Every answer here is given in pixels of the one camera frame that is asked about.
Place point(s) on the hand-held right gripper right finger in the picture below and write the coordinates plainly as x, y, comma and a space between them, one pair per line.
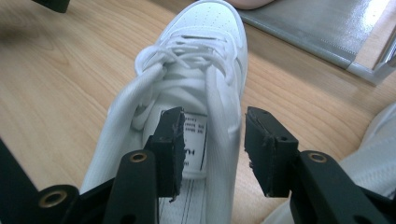
271, 155

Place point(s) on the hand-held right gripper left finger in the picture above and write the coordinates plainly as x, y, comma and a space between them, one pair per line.
165, 155

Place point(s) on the white sneaker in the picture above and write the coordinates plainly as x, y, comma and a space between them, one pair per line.
373, 155
211, 18

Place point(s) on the metal shoe rack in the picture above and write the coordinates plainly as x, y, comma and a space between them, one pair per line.
311, 28

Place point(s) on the pink slipper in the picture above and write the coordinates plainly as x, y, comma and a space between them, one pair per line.
249, 3

